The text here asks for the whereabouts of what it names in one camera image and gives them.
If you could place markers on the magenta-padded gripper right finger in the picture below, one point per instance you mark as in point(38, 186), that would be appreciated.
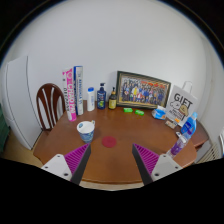
point(149, 160)

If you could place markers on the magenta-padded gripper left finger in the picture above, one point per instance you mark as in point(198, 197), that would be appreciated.
point(74, 160)

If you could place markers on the blue patterned white cup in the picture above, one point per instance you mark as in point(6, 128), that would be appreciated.
point(86, 131)

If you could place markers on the flat round red coaster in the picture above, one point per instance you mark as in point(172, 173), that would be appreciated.
point(109, 142)

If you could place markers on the small patterned flat box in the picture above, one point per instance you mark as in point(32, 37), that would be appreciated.
point(171, 124)

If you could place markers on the blue white tissue pack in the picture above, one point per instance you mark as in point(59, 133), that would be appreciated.
point(160, 113)

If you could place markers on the small green box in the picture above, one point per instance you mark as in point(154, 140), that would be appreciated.
point(128, 110)
point(139, 112)

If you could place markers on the blue detergent bottle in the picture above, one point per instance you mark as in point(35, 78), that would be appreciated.
point(190, 126)

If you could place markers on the white bottle with blue cap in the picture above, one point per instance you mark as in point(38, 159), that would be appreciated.
point(90, 101)

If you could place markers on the white radiator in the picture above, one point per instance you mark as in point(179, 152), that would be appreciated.
point(210, 154)

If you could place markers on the pink tall tube box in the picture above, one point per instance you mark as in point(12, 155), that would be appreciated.
point(69, 96)

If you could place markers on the white paper gift bag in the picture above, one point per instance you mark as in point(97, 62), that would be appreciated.
point(181, 105)

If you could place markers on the dark blue pump bottle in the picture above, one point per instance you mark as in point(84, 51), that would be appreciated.
point(101, 98)

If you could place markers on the dark amber pump bottle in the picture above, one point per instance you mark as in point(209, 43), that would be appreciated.
point(112, 101)

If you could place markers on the white blue tall tube box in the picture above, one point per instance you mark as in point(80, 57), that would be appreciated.
point(79, 90)

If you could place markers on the framed group photo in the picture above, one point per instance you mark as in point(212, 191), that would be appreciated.
point(142, 90)

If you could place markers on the dark wooden chair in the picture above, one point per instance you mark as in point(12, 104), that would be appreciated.
point(50, 88)

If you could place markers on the white door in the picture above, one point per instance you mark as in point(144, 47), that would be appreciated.
point(18, 100)

